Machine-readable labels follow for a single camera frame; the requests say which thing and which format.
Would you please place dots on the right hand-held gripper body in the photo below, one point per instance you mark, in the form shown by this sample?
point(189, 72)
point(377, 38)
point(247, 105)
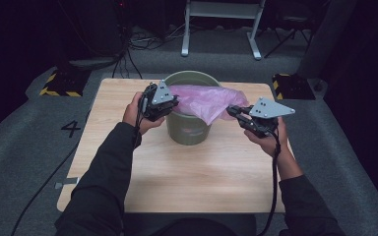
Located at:
point(265, 114)

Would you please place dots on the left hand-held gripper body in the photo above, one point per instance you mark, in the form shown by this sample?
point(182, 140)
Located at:
point(156, 103)

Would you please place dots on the green plastic bucket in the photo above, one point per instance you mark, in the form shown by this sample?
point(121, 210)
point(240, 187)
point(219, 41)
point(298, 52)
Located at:
point(187, 131)

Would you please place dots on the pink plastic bag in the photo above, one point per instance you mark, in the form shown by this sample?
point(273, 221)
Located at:
point(206, 100)

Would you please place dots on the person's left hand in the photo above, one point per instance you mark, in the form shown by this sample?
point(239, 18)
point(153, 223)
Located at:
point(133, 113)

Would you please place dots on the person's right hand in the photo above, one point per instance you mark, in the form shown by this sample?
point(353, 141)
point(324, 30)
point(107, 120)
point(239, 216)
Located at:
point(269, 142)

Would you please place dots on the black tripod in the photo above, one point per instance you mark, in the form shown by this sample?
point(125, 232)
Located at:
point(292, 31)

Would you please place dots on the white metal stand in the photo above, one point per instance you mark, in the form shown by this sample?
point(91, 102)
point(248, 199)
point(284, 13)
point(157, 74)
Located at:
point(221, 10)

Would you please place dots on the person's lap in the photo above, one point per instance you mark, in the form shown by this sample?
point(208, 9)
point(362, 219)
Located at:
point(203, 227)

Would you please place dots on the grey tape strip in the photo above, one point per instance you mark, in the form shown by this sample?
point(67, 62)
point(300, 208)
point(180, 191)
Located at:
point(67, 182)

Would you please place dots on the yellow black striped base plate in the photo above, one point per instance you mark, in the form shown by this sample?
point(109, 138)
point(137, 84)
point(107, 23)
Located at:
point(64, 83)
point(293, 87)

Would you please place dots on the grey post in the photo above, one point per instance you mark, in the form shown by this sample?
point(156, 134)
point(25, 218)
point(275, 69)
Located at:
point(325, 39)

